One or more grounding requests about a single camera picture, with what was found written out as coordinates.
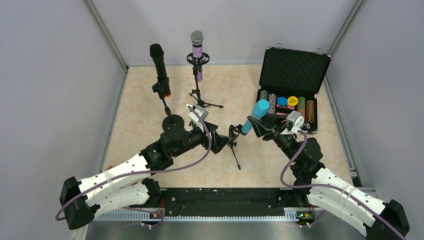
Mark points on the teal toy microphone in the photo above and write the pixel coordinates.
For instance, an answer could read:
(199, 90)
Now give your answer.
(259, 110)

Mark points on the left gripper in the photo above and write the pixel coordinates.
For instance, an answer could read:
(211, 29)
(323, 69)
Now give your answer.
(214, 137)

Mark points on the green poker chip stack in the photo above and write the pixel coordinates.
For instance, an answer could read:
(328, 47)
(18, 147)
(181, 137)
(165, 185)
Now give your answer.
(301, 106)

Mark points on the black round-base mic stand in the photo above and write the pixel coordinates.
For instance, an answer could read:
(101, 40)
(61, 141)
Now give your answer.
(169, 112)

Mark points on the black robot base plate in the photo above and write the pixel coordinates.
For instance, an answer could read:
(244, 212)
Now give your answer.
(228, 202)

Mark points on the blue orange poker chip stack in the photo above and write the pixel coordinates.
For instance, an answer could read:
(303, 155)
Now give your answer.
(272, 100)

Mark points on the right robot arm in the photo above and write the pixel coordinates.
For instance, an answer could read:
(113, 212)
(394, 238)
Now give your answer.
(374, 218)

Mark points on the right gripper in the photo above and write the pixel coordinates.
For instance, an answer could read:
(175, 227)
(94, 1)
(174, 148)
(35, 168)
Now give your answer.
(269, 126)

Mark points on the black poker chip case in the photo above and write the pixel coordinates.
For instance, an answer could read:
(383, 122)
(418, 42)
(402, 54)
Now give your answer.
(289, 72)

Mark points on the yellow dealer chip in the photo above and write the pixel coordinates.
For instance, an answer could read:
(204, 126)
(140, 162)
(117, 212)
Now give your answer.
(292, 101)

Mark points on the blue dealer chip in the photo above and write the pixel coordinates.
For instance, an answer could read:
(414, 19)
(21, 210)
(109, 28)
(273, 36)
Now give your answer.
(282, 101)

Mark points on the white cable duct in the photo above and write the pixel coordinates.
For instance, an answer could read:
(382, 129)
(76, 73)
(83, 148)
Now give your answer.
(155, 215)

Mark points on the black tripod shock-mount stand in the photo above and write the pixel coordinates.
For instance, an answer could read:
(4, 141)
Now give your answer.
(196, 93)

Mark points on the purple glitter microphone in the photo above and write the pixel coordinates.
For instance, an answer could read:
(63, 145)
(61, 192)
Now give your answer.
(197, 39)

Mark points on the purple poker chip stack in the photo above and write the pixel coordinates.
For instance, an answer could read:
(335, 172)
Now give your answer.
(263, 95)

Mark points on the black microphone orange end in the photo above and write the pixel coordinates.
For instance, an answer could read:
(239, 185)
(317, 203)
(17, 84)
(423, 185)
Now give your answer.
(157, 55)

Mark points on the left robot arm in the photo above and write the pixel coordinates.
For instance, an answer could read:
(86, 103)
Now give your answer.
(129, 183)

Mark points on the black tripod stand with clip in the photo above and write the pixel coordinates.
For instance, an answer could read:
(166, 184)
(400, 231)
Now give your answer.
(233, 132)

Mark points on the brown poker chip stack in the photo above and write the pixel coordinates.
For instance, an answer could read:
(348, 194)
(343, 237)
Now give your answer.
(310, 111)

